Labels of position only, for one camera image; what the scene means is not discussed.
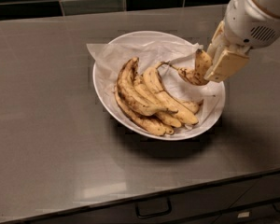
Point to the dark cabinet drawer front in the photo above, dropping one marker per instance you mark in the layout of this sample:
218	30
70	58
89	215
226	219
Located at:
227	203

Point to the yellow banana centre lower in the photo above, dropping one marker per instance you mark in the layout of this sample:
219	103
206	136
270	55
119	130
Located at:
163	116

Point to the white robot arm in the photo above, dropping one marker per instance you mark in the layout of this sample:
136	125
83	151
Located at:
247	25

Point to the small banana under right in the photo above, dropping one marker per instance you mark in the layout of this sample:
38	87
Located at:
192	106

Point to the spotted banana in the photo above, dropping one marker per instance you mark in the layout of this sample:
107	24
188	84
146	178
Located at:
193	75
127	92
151	125

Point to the white paper liner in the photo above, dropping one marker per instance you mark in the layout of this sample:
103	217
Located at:
146	52

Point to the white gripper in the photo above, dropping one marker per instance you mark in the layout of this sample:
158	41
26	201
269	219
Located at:
251	21

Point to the yellow banana centre long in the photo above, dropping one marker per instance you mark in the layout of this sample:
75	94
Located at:
153	80

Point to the white oval bowl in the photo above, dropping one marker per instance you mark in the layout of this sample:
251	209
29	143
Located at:
115	78

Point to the black drawer handle centre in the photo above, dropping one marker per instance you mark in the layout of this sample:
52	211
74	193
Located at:
153	208

